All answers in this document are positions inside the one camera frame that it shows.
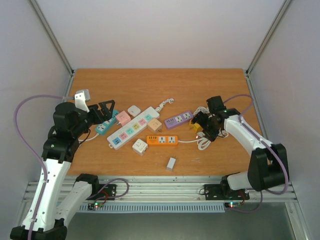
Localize circuit board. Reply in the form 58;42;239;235
225;201;242;209
87;202;104;211

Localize long white power strip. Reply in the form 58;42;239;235
107;106;160;150

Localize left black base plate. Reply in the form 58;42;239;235
87;184;117;200

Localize white wall charger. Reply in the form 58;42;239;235
166;157;176;171

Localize pink cube socket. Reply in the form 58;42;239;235
115;110;131;126

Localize grey slotted cable duct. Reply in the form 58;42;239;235
77;203;225;214

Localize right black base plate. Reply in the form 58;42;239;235
204;184;250;201

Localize aluminium rail frame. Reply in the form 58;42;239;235
22;176;298;203

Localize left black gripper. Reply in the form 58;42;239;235
72;100;116;137

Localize teal power strip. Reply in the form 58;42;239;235
95;109;120;136

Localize beige cube socket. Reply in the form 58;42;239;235
147;118;163;133

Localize small white square charger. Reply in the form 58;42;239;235
127;105;141;118

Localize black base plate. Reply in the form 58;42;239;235
87;184;117;200
204;184;250;201

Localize yellow cube socket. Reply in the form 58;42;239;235
188;120;203;133

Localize orange strip white cord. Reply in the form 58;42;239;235
177;133;216;151

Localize left circuit board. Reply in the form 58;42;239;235
87;202;104;211

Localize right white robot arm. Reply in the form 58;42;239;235
191;95;290;198

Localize white cube socket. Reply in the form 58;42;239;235
132;139;149;156

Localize orange power strip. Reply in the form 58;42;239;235
146;135;178;146

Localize purple power strip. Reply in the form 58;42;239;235
164;111;194;130

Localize right circuit board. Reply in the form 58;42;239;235
225;201;242;209

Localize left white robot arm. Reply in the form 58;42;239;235
9;100;115;240

